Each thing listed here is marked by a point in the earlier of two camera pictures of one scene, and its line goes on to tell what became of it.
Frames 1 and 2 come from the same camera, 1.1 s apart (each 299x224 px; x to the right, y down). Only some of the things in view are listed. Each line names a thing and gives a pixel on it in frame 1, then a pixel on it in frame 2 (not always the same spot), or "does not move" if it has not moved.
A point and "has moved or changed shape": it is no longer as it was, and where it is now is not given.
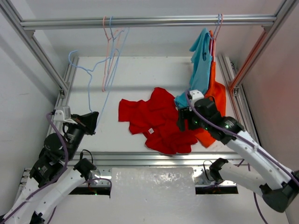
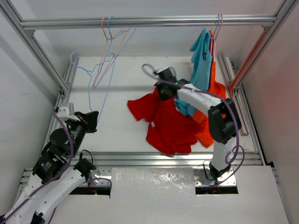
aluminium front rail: [149, 159] does not move
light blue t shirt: [201, 59] does not move
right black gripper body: [193, 121] to [164, 93]
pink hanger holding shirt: [216, 36] does not move
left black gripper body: [81, 124] does not move
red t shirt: [156, 117] has moved or changed shape
